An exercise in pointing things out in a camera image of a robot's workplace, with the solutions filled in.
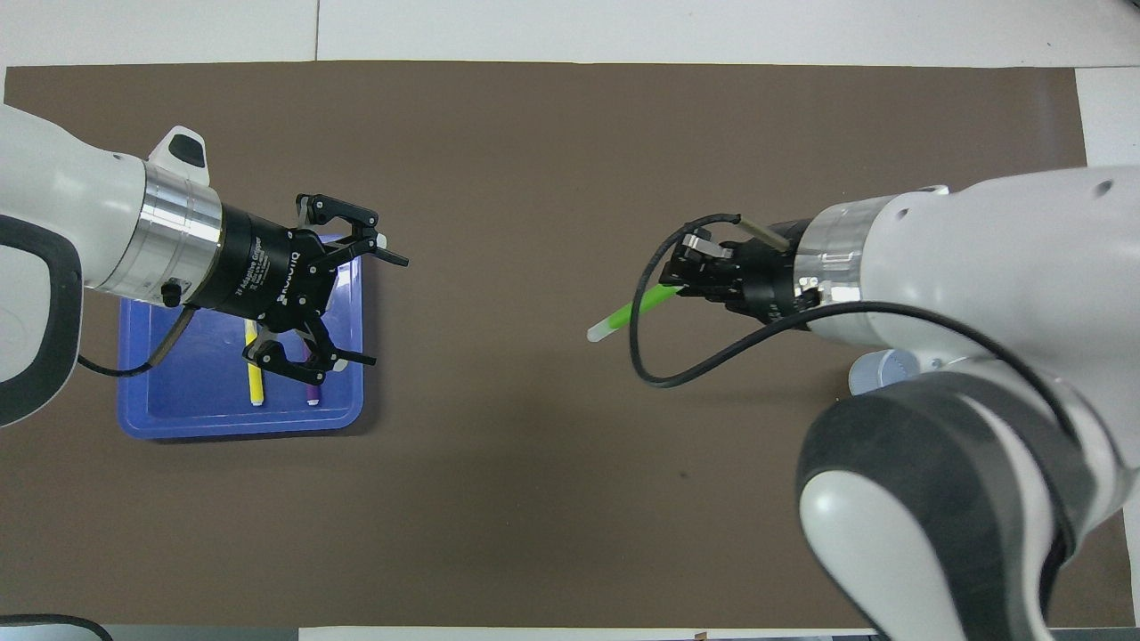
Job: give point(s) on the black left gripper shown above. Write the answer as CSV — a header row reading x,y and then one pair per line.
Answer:
x,y
267,271

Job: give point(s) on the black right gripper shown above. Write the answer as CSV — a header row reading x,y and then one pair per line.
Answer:
x,y
766,276

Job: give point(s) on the green pen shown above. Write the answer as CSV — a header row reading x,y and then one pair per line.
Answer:
x,y
623,316

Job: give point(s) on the purple pen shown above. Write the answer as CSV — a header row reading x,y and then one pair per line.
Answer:
x,y
313,392

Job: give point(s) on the yellow pen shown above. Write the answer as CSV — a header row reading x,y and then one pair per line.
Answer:
x,y
256,383

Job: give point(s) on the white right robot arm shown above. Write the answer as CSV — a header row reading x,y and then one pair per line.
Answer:
x,y
980,267

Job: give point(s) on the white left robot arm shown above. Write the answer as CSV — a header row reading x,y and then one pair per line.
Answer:
x,y
80,205

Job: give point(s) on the blue plastic tray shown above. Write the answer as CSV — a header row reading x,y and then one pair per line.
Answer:
x,y
196,392

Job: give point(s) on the translucent plastic cup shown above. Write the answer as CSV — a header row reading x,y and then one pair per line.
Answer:
x,y
877,369

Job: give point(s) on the brown table mat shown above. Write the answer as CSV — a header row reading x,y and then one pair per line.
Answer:
x,y
534,490

